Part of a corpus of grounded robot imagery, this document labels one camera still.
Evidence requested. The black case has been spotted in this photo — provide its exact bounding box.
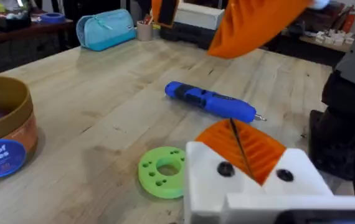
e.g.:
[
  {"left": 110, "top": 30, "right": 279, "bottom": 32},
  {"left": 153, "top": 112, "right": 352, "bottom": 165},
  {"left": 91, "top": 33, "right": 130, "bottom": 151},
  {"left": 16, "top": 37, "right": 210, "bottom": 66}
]
[{"left": 159, "top": 21, "right": 217, "bottom": 50}]

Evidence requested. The beige pen cup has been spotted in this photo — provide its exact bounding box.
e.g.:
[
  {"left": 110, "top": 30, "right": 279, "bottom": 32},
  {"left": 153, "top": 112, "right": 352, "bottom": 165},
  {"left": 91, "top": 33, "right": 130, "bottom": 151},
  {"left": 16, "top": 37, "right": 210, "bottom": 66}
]
[{"left": 136, "top": 19, "right": 154, "bottom": 42}]

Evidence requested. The heap of white parts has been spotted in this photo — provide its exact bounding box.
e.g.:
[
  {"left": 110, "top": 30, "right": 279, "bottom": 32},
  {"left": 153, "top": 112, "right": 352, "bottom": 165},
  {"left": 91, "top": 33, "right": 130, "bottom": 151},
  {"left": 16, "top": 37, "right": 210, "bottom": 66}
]
[{"left": 315, "top": 29, "right": 355, "bottom": 47}]

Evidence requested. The light blue zip bag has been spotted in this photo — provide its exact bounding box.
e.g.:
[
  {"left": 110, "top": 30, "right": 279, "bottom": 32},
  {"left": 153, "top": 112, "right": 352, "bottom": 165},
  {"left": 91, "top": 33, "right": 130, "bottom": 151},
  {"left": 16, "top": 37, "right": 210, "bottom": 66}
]
[{"left": 75, "top": 8, "right": 137, "bottom": 52}]

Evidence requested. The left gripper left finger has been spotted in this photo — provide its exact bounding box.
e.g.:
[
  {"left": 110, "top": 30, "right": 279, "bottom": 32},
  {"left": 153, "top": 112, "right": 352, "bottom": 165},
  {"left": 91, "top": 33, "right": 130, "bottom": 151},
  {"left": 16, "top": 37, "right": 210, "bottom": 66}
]
[{"left": 183, "top": 119, "right": 264, "bottom": 224}]

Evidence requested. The blue round lid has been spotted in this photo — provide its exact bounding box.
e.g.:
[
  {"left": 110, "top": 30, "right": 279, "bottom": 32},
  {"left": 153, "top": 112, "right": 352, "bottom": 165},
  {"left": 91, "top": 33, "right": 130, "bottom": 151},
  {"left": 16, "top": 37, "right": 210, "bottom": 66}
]
[{"left": 39, "top": 12, "right": 67, "bottom": 25}]

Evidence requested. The white box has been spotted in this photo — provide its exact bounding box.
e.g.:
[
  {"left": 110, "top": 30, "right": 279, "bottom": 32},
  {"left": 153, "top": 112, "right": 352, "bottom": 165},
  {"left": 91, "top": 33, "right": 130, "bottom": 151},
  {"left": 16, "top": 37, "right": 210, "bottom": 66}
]
[{"left": 173, "top": 2, "right": 225, "bottom": 31}]

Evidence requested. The brown toy tub blue label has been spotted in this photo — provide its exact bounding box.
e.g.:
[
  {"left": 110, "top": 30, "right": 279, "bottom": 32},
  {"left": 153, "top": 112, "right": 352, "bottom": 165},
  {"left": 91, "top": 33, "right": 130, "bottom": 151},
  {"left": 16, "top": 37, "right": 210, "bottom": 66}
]
[{"left": 0, "top": 75, "right": 39, "bottom": 180}]

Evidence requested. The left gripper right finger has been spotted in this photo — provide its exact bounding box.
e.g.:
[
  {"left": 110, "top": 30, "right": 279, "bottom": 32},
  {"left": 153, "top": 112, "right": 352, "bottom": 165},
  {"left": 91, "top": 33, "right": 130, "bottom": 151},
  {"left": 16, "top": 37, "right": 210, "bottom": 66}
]
[{"left": 231, "top": 118, "right": 334, "bottom": 197}]

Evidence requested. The blue electric screwdriver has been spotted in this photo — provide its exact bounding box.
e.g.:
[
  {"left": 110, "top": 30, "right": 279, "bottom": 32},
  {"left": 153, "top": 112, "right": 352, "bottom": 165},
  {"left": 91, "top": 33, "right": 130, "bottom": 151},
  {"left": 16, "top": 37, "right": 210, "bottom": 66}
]
[{"left": 164, "top": 81, "right": 268, "bottom": 124}]

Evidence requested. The green disc with holes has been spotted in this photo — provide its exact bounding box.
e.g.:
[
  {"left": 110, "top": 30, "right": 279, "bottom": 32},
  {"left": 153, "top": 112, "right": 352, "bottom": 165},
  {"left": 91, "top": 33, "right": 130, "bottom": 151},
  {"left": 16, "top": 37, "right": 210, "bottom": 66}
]
[{"left": 137, "top": 146, "right": 187, "bottom": 200}]

